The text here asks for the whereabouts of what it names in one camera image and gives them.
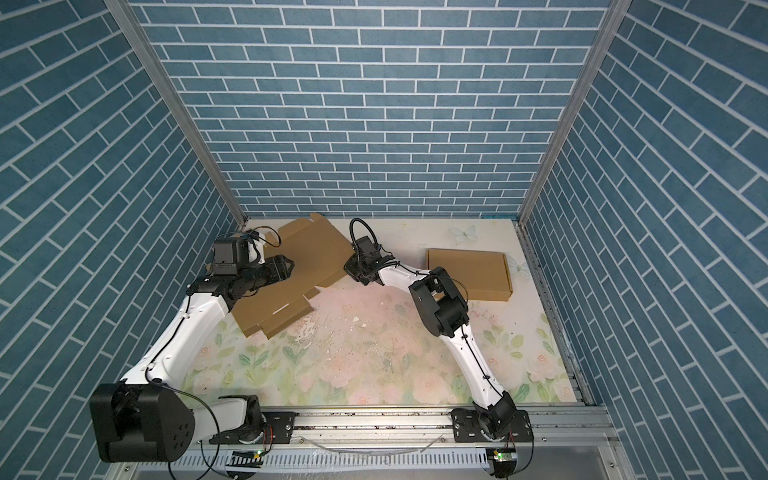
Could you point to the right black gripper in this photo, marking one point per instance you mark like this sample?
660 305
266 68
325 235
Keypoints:
348 268

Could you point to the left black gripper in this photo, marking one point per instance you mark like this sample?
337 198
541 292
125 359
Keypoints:
277 269

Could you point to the cardboard box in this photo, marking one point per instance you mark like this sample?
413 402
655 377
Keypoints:
319 252
484 274

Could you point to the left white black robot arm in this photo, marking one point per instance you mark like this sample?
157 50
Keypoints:
143 417

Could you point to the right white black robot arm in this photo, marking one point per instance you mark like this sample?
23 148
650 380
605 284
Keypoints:
444 312

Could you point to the left green circuit board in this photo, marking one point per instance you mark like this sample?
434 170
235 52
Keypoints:
240 460

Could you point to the green circuit board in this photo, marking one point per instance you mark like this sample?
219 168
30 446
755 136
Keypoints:
507 457
240 460

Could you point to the right green circuit board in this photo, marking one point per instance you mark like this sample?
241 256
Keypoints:
507 457

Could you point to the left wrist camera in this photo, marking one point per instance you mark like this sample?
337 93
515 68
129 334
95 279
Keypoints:
255 246

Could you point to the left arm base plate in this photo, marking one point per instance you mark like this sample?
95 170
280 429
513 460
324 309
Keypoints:
272 428

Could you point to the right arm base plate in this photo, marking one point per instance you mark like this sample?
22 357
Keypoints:
471 426

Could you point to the aluminium mounting rail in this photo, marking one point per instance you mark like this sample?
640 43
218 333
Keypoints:
570 442

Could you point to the left aluminium corner post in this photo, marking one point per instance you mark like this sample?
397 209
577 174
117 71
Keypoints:
137 38

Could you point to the aluminium corner post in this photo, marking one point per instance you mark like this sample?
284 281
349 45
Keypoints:
596 55
137 38

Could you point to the right aluminium corner post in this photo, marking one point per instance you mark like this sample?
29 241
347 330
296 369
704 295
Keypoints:
596 55

